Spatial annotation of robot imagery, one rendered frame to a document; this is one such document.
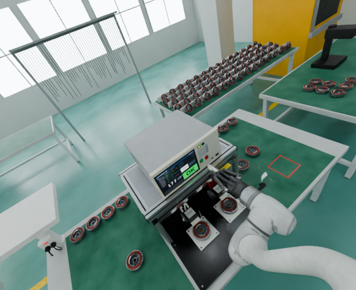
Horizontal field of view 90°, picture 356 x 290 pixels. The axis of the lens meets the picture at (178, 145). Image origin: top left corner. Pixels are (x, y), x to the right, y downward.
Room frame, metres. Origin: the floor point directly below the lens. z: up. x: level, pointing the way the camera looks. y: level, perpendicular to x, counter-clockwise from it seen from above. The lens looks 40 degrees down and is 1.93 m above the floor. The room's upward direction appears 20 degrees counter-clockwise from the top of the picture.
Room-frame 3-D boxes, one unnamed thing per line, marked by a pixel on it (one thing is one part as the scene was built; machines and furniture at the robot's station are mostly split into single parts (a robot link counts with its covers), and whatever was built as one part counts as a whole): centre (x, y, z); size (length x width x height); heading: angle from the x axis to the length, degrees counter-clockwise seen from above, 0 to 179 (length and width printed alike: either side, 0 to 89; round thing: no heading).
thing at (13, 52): (3.95, 1.12, 0.96); 1.84 x 0.50 x 1.93; 112
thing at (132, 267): (0.48, 0.50, 0.77); 0.11 x 0.11 x 0.04
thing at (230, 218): (0.59, -0.18, 0.78); 0.15 x 0.15 x 0.01; 22
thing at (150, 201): (0.84, 0.06, 1.09); 0.68 x 0.44 x 0.05; 112
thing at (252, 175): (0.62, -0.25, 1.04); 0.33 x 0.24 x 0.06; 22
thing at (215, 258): (0.55, -0.06, 0.76); 0.64 x 0.47 x 0.02; 112
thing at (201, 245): (0.49, 0.05, 0.78); 0.15 x 0.15 x 0.01; 22
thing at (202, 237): (0.49, 0.05, 0.80); 0.11 x 0.11 x 0.04
